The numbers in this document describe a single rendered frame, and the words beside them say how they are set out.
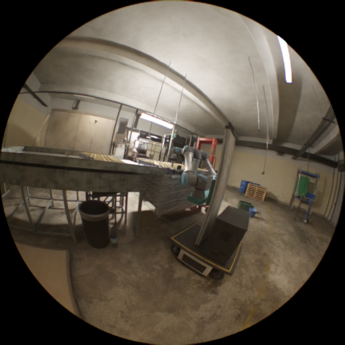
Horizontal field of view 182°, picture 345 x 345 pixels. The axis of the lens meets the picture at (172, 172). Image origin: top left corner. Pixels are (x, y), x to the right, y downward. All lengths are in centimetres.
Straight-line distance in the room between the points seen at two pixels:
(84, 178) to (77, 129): 289
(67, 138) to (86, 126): 75
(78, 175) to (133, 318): 148
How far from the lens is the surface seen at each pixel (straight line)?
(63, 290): 136
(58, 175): 133
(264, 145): 946
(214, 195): 118
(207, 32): 375
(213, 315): 145
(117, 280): 142
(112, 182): 129
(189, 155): 126
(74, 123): 408
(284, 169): 1012
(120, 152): 430
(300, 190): 916
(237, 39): 384
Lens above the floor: 129
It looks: 7 degrees down
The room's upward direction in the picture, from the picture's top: 11 degrees clockwise
